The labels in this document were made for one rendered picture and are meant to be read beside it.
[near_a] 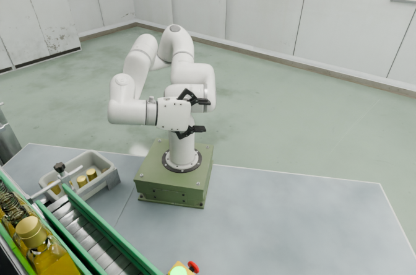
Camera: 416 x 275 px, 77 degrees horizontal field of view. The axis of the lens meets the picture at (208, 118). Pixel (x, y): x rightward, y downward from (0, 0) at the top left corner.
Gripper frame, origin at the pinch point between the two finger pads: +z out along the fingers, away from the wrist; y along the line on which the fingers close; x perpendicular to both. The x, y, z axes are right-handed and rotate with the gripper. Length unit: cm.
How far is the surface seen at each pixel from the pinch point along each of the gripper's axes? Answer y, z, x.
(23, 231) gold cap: 7, -38, 36
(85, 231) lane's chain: 31.5, -33.1, 13.9
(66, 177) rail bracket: 22.4, -40.3, 0.8
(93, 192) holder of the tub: 37, -34, -10
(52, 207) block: 32, -44, 4
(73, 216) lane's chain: 31.4, -37.4, 7.8
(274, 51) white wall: 16, 180, -291
